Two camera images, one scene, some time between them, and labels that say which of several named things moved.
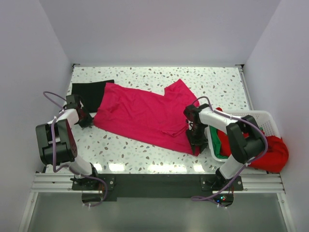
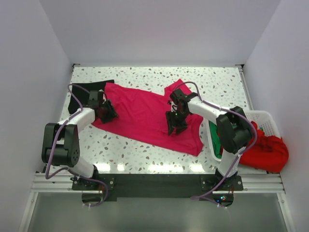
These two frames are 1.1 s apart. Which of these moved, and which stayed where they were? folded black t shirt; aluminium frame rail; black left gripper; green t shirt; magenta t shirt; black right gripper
Moved: black left gripper; black right gripper
Stayed: aluminium frame rail; magenta t shirt; folded black t shirt; green t shirt
